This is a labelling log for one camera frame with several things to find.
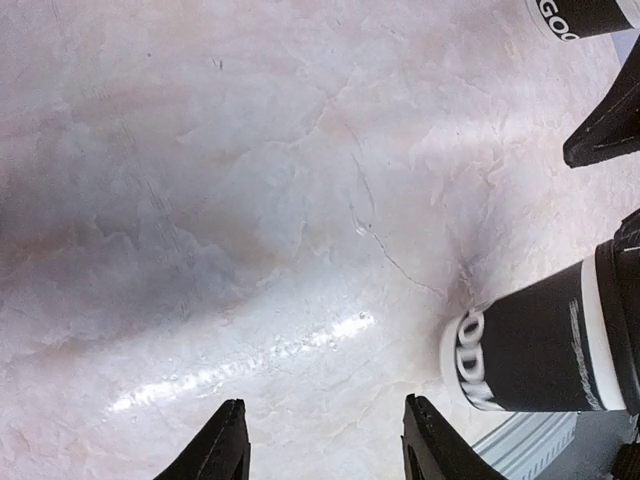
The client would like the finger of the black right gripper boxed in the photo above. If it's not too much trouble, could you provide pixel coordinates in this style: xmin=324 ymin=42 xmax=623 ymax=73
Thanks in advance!
xmin=563 ymin=34 xmax=639 ymax=169

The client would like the black cup holding straws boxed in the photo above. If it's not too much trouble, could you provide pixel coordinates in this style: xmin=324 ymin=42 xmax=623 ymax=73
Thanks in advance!
xmin=525 ymin=0 xmax=639 ymax=42

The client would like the aluminium front frame rail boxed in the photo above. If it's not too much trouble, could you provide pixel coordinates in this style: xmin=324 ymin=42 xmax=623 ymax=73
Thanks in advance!
xmin=473 ymin=411 xmax=639 ymax=479

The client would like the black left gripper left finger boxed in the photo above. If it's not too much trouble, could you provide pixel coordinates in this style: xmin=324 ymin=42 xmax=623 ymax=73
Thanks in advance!
xmin=155 ymin=399 xmax=251 ymax=480

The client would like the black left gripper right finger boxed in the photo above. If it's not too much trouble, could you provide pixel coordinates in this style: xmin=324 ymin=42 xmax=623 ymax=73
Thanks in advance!
xmin=401 ymin=394 xmax=505 ymax=480

